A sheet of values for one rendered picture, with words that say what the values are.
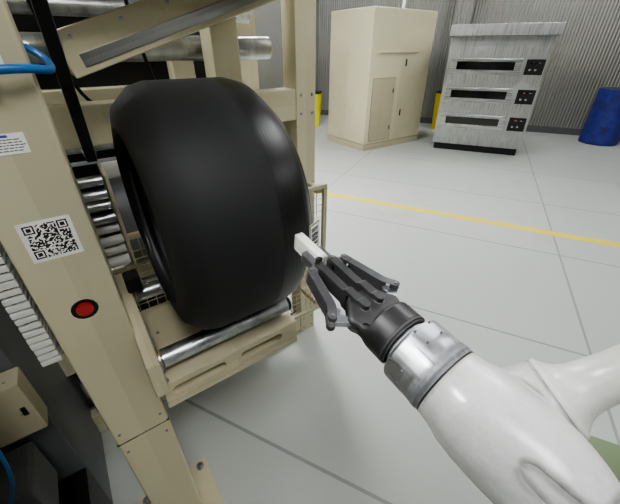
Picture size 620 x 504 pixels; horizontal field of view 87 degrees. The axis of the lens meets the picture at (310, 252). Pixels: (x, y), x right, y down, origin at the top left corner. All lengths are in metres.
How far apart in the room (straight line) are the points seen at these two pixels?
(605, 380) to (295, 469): 1.32
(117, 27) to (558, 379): 1.11
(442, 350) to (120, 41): 0.99
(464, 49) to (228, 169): 5.82
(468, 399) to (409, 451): 1.38
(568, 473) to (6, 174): 0.76
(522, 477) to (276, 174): 0.51
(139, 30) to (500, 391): 1.05
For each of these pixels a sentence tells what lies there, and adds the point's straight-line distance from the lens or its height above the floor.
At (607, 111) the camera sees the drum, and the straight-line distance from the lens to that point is 8.02.
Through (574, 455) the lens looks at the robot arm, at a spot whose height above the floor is 1.22.
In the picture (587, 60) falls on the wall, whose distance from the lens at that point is 8.69.
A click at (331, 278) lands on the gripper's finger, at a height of 1.23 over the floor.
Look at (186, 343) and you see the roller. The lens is 0.84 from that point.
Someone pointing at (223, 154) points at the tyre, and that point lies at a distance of 0.59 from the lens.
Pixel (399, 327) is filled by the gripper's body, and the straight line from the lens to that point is 0.40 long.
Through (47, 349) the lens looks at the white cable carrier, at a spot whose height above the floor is 0.99.
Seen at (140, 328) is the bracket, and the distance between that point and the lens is 0.87.
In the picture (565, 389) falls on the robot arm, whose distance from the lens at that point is 0.52.
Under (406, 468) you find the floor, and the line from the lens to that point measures 1.70.
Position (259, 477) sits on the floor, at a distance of 1.65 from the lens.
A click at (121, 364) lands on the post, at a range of 0.91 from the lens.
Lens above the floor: 1.50
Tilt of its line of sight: 32 degrees down
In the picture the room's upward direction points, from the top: straight up
